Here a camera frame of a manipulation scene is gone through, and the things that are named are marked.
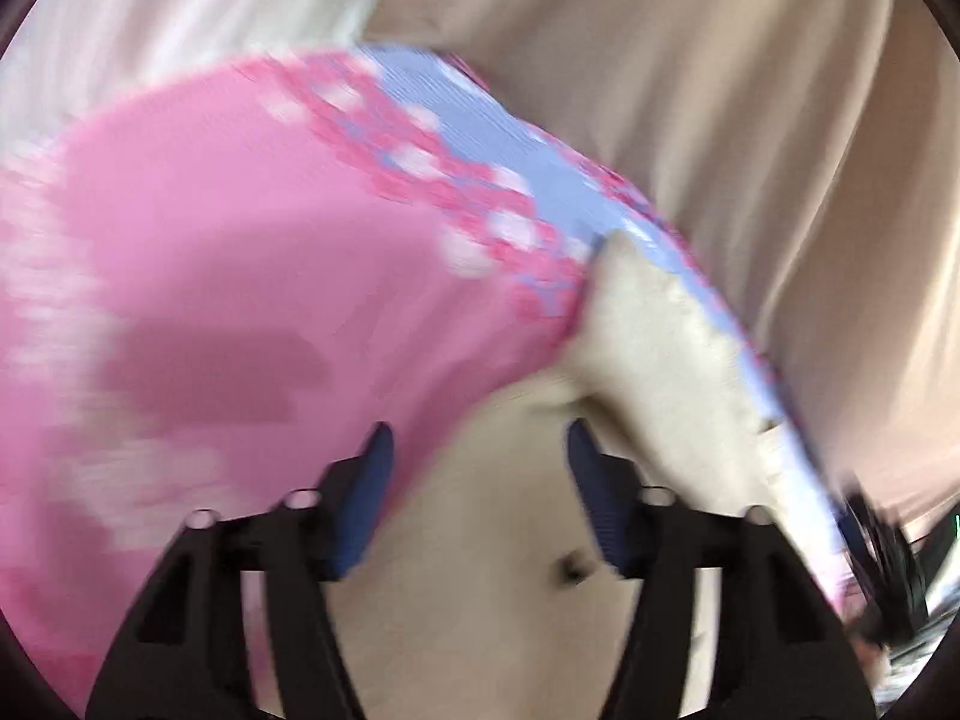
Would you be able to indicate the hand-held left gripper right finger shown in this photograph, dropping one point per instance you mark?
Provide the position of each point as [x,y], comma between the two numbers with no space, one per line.
[594,491]

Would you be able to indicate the pink floral blanket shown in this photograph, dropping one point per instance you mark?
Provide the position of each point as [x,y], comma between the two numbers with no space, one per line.
[225,277]

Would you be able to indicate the beige buttoned small garment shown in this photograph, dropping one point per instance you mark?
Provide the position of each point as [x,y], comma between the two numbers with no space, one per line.
[480,540]

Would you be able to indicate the white cloth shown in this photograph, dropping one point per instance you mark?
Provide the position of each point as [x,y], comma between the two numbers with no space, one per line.
[172,15]

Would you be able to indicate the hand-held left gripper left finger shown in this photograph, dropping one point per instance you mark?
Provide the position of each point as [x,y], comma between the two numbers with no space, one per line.
[369,495]

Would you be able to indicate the beige sheet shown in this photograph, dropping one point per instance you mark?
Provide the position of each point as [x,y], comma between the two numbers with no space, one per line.
[712,127]

